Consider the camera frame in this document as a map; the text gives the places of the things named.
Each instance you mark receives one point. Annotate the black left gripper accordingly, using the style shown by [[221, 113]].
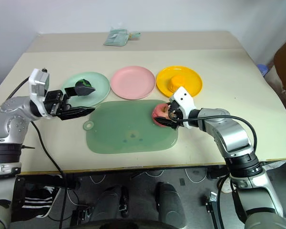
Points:
[[54, 101]]

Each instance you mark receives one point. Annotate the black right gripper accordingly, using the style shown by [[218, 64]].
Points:
[[175, 112]]

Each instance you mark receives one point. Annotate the pink toy food item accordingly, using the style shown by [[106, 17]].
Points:
[[158, 111]]

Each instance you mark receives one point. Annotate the green toy food item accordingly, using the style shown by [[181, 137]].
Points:
[[84, 82]]

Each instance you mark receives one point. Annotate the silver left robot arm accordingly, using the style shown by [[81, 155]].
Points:
[[14, 112]]

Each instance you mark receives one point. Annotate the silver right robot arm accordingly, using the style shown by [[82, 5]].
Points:
[[228, 133]]

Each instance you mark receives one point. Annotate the green round plate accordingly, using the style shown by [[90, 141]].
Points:
[[99, 83]]

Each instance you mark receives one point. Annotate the orange toy food item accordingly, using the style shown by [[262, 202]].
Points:
[[177, 82]]

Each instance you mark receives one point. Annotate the yellow round plate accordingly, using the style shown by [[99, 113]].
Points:
[[191, 78]]

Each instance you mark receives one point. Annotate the pink round plate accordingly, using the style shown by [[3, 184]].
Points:
[[133, 82]]

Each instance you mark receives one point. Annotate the small pale green item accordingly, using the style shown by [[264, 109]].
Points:
[[135, 34]]

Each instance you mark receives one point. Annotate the blue plastic item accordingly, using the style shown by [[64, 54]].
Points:
[[262, 69]]

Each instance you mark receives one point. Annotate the translucent green silicone mat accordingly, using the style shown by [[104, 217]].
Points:
[[124, 124]]

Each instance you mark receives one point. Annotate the clear bag with green contents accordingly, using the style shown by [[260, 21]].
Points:
[[115, 38]]

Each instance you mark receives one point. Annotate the dark rounded shape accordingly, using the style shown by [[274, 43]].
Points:
[[109, 202], [170, 202]]

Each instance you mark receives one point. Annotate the black white striped shoe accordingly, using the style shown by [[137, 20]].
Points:
[[39, 202]]

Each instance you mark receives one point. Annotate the small black box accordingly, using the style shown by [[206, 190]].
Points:
[[81, 215]]

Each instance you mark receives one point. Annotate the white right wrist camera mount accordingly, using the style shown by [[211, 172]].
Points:
[[184, 97]]

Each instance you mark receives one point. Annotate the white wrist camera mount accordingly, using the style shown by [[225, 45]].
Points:
[[38, 81], [184, 97]]

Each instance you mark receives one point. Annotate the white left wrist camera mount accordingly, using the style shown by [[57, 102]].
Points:
[[38, 81]]

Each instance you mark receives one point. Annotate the silver metal bracket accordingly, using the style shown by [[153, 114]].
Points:
[[211, 201]]

